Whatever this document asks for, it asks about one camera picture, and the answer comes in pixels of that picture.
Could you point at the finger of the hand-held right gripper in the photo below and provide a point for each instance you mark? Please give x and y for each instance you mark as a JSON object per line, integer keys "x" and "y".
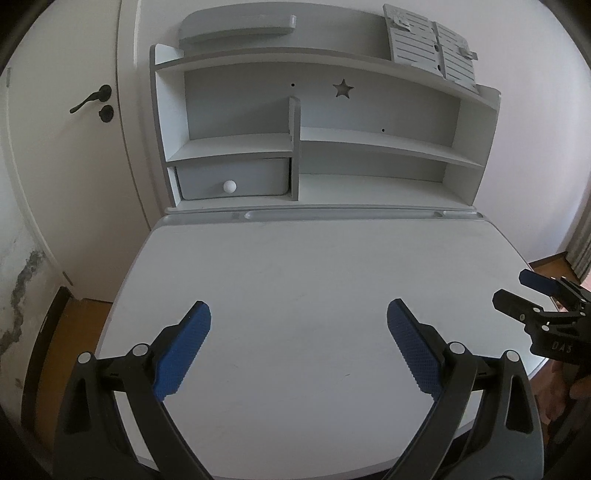
{"x": 538, "y": 280}
{"x": 515, "y": 304}

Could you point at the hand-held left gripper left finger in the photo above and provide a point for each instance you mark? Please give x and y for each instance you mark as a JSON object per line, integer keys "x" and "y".
{"x": 182, "y": 350}

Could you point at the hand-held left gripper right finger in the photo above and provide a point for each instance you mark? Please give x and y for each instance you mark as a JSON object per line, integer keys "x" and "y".
{"x": 413, "y": 346}

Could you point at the grey curtain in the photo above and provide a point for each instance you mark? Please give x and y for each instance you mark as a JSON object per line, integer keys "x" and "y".
{"x": 579, "y": 249}

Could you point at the pink cloth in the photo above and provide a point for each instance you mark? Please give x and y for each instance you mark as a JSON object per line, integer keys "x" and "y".
{"x": 558, "y": 392}

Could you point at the white round drawer knob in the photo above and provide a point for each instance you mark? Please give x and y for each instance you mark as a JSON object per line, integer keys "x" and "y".
{"x": 229, "y": 186}

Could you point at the grey hutch drawer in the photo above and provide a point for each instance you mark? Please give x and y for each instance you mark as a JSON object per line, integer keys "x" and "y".
{"x": 240, "y": 177}

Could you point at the white desk hutch shelf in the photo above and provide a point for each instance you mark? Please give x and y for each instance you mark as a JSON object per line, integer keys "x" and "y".
{"x": 369, "y": 152}

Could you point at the white door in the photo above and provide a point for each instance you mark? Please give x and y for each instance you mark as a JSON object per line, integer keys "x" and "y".
{"x": 69, "y": 184}

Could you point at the black door lock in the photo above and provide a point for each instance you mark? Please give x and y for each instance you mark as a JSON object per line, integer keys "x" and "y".
{"x": 106, "y": 113}

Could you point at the grey slatted book stand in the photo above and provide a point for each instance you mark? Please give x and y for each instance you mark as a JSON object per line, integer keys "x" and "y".
{"x": 429, "y": 46}

